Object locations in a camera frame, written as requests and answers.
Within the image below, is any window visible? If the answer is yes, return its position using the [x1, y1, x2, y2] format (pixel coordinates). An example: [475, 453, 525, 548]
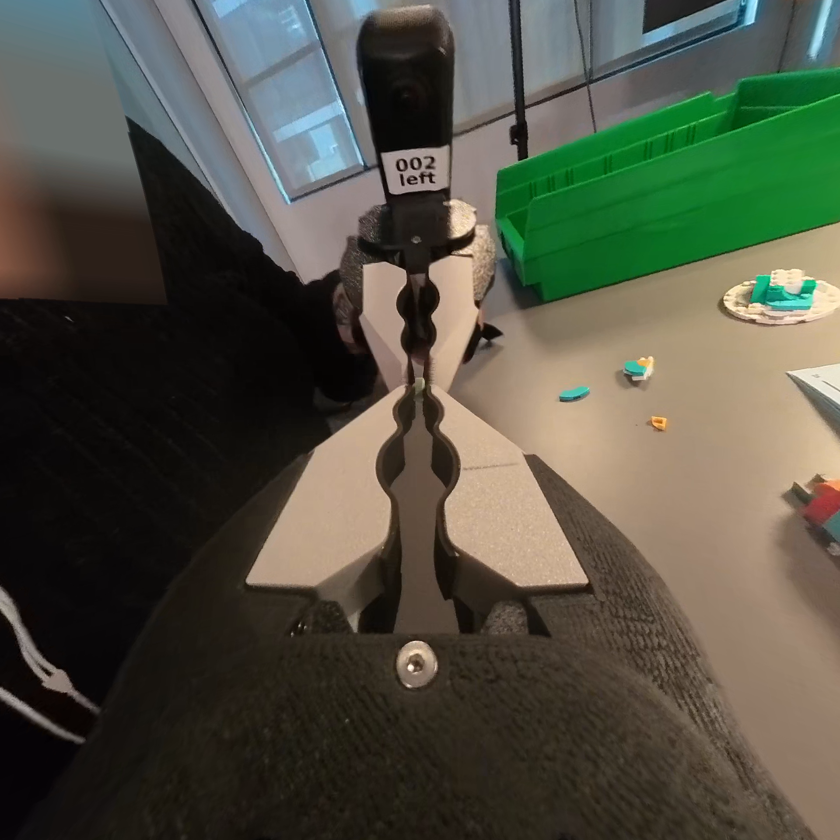
[192, 0, 370, 203]

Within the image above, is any black tripod pole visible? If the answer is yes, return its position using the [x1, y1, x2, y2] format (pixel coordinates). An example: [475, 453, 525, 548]
[508, 0, 530, 162]

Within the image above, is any orange red brick model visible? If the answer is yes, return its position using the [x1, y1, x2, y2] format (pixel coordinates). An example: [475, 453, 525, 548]
[790, 473, 840, 558]

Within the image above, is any white thin cable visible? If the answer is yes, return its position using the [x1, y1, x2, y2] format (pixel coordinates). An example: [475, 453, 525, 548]
[0, 583, 101, 746]

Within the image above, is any green plastic bin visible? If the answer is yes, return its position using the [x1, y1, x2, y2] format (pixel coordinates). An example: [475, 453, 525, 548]
[495, 68, 840, 305]

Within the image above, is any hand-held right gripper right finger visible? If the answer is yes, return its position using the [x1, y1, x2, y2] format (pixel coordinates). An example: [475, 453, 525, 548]
[425, 387, 589, 635]

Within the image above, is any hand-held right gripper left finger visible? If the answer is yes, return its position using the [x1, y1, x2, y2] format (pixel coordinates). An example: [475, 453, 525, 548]
[245, 386, 412, 635]

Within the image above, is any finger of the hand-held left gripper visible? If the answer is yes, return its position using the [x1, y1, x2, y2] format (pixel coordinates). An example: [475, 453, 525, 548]
[358, 261, 412, 394]
[425, 252, 482, 392]

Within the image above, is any white round brick base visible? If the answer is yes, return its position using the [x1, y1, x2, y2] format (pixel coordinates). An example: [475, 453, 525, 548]
[722, 268, 835, 326]

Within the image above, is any open instruction booklet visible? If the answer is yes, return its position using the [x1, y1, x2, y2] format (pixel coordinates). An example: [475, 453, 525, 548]
[785, 362, 840, 438]

